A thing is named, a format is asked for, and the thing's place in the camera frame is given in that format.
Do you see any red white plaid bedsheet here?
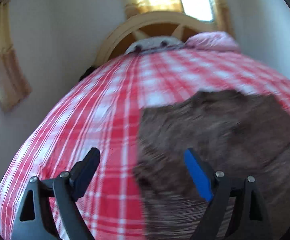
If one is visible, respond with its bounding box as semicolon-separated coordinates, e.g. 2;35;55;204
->
0;49;290;239

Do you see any brown knitted sweater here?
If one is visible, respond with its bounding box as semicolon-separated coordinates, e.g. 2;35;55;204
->
134;90;290;239

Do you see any dark item beside headboard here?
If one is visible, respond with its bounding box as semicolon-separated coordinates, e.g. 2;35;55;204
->
79;66;97;82

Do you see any pink pillow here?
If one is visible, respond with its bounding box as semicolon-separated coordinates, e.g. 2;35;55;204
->
185;31;240;53

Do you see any yellow side window curtain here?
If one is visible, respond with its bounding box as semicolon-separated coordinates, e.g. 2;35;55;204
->
0;0;32;112

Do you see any cream wooden headboard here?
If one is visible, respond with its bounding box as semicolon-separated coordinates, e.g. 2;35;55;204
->
93;11;218;67

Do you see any white patterned pillow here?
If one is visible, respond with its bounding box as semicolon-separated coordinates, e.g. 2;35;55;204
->
124;36;185;55

